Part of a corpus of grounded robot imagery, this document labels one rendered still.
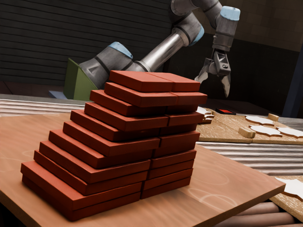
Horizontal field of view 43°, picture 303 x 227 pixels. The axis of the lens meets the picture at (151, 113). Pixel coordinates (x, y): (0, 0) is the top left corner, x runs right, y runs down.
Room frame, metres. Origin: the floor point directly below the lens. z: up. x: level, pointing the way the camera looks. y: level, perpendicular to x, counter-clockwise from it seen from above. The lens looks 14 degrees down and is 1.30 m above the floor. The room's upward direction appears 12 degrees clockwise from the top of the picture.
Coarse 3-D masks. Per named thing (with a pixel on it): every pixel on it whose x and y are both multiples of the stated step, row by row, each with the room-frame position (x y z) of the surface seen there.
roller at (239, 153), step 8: (216, 152) 1.24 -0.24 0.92; (224, 152) 1.25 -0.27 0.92; (232, 152) 1.27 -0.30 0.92; (240, 152) 1.29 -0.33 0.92; (248, 152) 1.31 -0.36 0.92; (256, 152) 1.33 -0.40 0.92; (264, 152) 1.35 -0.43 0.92; (272, 152) 1.37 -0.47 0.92; (280, 152) 1.39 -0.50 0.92; (288, 152) 1.41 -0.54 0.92
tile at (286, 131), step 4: (276, 128) 1.70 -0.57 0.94; (280, 128) 1.68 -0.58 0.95; (284, 128) 1.70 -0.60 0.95; (288, 128) 1.72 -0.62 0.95; (280, 132) 1.63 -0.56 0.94; (284, 132) 1.62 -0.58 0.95; (288, 132) 1.63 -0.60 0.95; (292, 132) 1.65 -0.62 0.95; (296, 132) 1.67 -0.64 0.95; (300, 132) 1.68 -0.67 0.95; (292, 136) 1.62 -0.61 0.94; (296, 136) 1.60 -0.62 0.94; (300, 136) 1.62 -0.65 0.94
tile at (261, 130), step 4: (252, 128) 1.57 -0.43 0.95; (256, 128) 1.59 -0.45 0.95; (260, 128) 1.60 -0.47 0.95; (264, 128) 1.62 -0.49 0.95; (268, 128) 1.63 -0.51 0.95; (256, 132) 1.55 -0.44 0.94; (260, 132) 1.54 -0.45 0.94; (264, 132) 1.54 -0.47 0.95; (268, 132) 1.56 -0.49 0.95; (272, 132) 1.57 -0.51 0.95; (276, 132) 1.59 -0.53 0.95; (268, 136) 1.53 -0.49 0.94; (276, 136) 1.56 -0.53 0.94; (280, 136) 1.56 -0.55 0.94
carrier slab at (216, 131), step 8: (216, 120) 1.64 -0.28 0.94; (200, 128) 1.44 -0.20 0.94; (208, 128) 1.47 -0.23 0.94; (216, 128) 1.49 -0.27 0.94; (224, 128) 1.52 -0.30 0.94; (200, 136) 1.32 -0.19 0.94; (208, 136) 1.35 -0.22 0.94; (216, 136) 1.37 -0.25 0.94; (224, 136) 1.39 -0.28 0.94; (232, 136) 1.42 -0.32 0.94; (240, 136) 1.44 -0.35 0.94
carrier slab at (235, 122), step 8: (224, 120) 1.67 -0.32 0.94; (232, 120) 1.70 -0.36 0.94; (240, 120) 1.74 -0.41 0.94; (272, 120) 1.89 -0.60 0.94; (232, 128) 1.55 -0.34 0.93; (272, 128) 1.70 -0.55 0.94; (256, 136) 1.49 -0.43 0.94; (264, 136) 1.52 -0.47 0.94; (272, 136) 1.55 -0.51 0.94; (288, 136) 1.61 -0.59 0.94; (296, 144) 1.56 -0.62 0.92
